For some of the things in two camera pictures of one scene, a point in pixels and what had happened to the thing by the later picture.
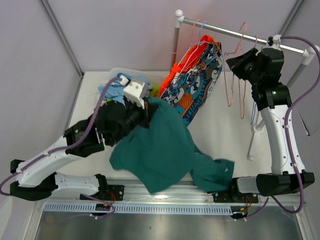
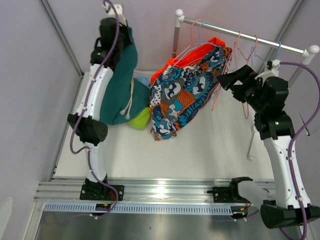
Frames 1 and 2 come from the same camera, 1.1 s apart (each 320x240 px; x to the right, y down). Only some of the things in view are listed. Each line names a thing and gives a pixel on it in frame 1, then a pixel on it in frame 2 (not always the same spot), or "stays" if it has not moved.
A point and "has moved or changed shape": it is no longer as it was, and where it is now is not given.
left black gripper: (146, 113) to (126, 29)
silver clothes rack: (308, 55) stays
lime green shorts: (154, 91) has moved or changed shape
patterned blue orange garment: (189, 89) stays
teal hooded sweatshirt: (162, 152) to (124, 95)
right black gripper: (236, 64) to (246, 75)
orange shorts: (190, 61) to (213, 42)
